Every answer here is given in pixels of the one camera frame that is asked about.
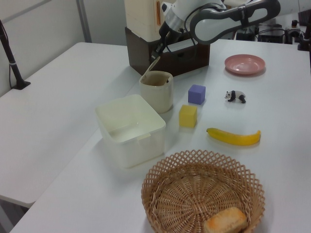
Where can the grey metal partition post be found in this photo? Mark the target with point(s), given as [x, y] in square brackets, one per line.
[84, 20]

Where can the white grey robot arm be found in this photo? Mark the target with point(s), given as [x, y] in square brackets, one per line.
[226, 19]

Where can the woven wicker basket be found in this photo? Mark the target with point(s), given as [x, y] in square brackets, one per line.
[194, 194]

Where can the pink plate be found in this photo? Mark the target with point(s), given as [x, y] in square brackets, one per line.
[244, 63]

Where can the dark brown drawer box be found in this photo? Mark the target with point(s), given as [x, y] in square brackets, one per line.
[189, 58]

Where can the yellow toy banana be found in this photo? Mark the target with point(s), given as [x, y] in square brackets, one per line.
[234, 138]

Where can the yellow cube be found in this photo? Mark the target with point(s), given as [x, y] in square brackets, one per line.
[187, 117]

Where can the cream dustbin flip lid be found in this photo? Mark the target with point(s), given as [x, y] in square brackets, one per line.
[150, 69]

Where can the purple cube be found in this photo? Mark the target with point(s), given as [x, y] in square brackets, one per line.
[196, 95]

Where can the cream round dustbin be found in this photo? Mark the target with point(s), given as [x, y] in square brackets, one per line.
[158, 97]

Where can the black clamp mount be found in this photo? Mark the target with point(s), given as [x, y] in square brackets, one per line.
[303, 41]

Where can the toy bread loaf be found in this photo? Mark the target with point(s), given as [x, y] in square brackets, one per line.
[226, 222]

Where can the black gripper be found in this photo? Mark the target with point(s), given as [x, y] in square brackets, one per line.
[170, 34]

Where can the toy panda figure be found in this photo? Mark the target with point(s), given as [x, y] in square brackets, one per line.
[235, 95]

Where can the white plastic storage box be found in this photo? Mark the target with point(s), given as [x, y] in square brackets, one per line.
[131, 131]

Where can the black camera stand pole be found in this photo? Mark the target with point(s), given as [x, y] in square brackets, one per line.
[11, 60]

